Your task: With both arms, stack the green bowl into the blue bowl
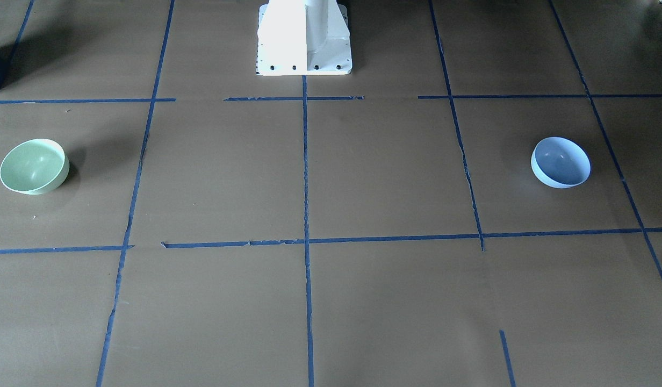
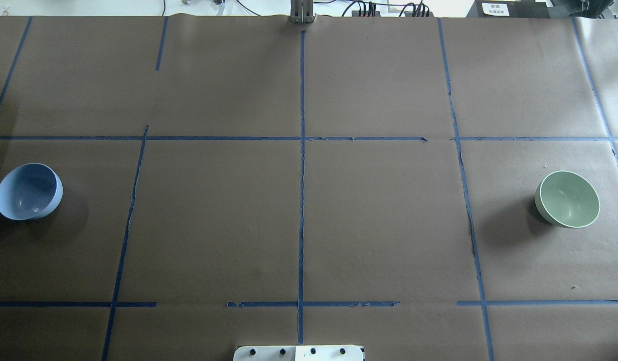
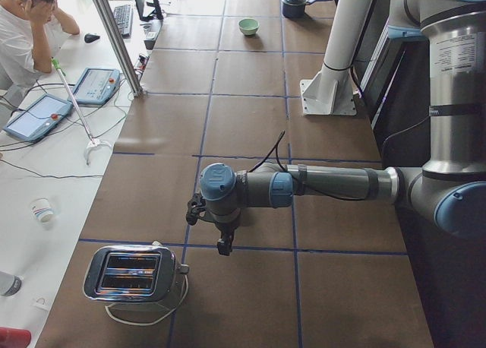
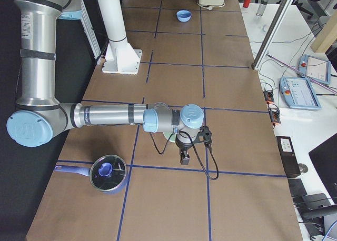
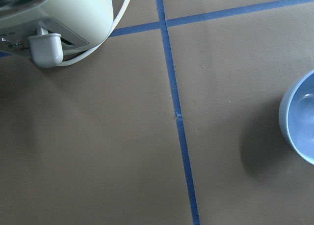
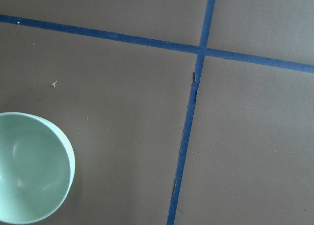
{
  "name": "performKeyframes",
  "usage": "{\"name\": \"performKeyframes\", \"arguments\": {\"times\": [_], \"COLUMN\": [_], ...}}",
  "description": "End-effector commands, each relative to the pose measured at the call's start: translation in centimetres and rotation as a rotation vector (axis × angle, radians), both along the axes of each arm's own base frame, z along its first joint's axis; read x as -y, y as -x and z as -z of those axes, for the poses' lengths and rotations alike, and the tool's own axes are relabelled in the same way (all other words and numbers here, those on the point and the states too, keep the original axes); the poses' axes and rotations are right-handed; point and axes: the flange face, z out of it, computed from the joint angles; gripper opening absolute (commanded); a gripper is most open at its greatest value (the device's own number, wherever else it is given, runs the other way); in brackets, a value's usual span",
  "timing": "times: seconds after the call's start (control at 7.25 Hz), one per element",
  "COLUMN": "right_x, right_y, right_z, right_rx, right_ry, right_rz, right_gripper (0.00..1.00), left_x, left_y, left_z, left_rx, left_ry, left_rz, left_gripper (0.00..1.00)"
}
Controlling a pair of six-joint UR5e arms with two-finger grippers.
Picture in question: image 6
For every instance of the green bowl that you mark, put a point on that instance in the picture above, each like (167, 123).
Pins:
(37, 168)

